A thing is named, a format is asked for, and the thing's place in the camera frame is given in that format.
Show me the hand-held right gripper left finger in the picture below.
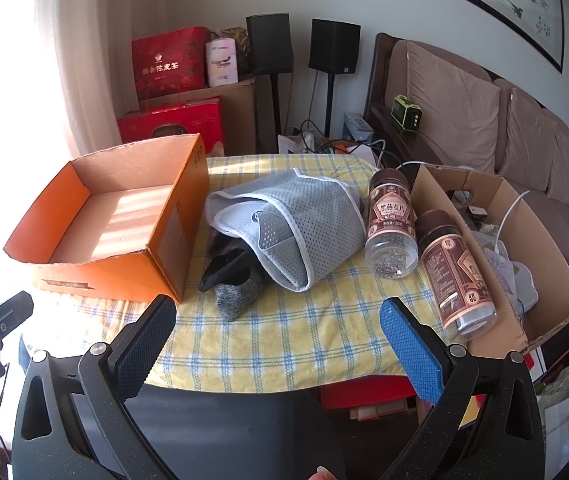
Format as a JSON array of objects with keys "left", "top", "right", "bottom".
[{"left": 12, "top": 295, "right": 178, "bottom": 480}]

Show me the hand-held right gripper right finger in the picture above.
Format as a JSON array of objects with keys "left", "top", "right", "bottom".
[{"left": 379, "top": 297, "right": 547, "bottom": 480}]

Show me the brown-lidded clear jar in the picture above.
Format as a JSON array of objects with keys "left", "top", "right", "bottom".
[
  {"left": 364, "top": 169, "right": 419, "bottom": 278},
  {"left": 417, "top": 209, "right": 498, "bottom": 337}
]

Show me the grey knitted sock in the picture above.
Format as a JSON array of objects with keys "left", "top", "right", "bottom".
[
  {"left": 216, "top": 267, "right": 268, "bottom": 322},
  {"left": 208, "top": 230, "right": 250, "bottom": 261}
]

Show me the orange cardboard box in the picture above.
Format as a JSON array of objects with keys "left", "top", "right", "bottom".
[{"left": 3, "top": 132, "right": 211, "bottom": 305}]

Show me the grey mesh cloth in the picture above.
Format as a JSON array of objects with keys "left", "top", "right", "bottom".
[{"left": 206, "top": 170, "right": 372, "bottom": 292}]

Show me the red box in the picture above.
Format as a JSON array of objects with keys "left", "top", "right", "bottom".
[{"left": 317, "top": 385, "right": 417, "bottom": 413}]

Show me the yellow checked tablecloth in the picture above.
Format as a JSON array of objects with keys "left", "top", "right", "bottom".
[{"left": 19, "top": 152, "right": 530, "bottom": 391}]

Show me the black chair back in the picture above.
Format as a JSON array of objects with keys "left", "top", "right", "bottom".
[{"left": 127, "top": 385, "right": 345, "bottom": 480}]

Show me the white knitted cloth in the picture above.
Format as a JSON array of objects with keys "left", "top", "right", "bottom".
[{"left": 481, "top": 245, "right": 535, "bottom": 321}]

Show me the brown open cardboard box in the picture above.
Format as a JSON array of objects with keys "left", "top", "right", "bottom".
[{"left": 409, "top": 164, "right": 569, "bottom": 356}]

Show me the brown sofa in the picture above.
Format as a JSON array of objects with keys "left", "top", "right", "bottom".
[{"left": 364, "top": 32, "right": 569, "bottom": 266}]

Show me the red chocolate gift bag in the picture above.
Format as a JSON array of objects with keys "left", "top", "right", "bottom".
[{"left": 117, "top": 95, "right": 225, "bottom": 156}]

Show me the blue and white box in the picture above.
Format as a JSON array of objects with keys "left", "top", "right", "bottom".
[{"left": 343, "top": 112, "right": 375, "bottom": 142}]

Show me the brown sofa cushion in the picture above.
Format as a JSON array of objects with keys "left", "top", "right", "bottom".
[
  {"left": 547, "top": 132, "right": 569, "bottom": 206},
  {"left": 494, "top": 87, "right": 565, "bottom": 193},
  {"left": 407, "top": 41, "right": 502, "bottom": 176}
]

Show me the large brown cardboard box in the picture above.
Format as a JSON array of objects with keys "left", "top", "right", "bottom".
[{"left": 137, "top": 75, "right": 258, "bottom": 156}]

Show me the beige curtain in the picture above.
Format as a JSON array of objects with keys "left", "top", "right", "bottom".
[{"left": 32, "top": 0, "right": 138, "bottom": 161}]

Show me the black speaker stand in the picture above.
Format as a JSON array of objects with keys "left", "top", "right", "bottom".
[
  {"left": 269, "top": 74, "right": 282, "bottom": 153},
  {"left": 325, "top": 72, "right": 336, "bottom": 138}
]

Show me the red tea gift bag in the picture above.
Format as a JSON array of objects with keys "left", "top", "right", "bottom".
[{"left": 131, "top": 26, "right": 212, "bottom": 106}]

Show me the white tissue pack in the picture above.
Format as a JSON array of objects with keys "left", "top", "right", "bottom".
[{"left": 205, "top": 37, "right": 239, "bottom": 87}]

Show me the black speaker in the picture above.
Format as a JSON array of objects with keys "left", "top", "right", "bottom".
[
  {"left": 309, "top": 18, "right": 361, "bottom": 75},
  {"left": 246, "top": 12, "right": 293, "bottom": 76}
]

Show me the white box of cables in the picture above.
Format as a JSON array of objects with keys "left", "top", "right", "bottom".
[{"left": 277, "top": 132, "right": 325, "bottom": 156}]

